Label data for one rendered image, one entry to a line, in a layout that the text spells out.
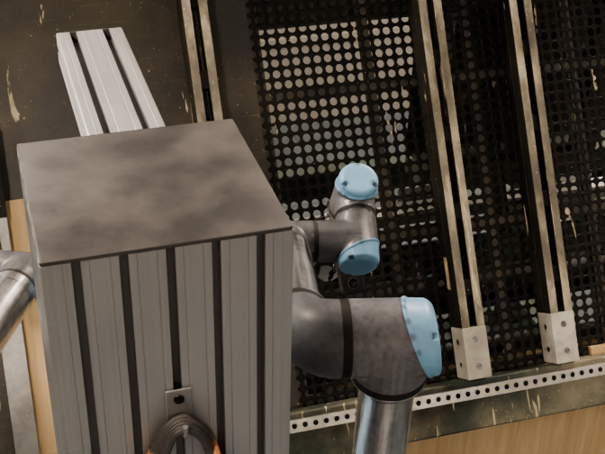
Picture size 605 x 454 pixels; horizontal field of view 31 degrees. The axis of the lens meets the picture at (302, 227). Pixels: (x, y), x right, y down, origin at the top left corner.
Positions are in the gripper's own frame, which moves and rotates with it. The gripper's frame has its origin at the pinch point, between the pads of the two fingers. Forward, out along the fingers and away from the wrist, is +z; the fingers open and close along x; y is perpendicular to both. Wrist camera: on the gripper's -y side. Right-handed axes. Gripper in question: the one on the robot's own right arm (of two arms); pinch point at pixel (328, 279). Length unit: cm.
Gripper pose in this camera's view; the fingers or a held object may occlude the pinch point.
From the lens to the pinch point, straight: 224.7
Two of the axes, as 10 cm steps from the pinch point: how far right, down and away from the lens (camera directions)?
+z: -1.6, 5.2, 8.4
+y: -2.5, -8.5, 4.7
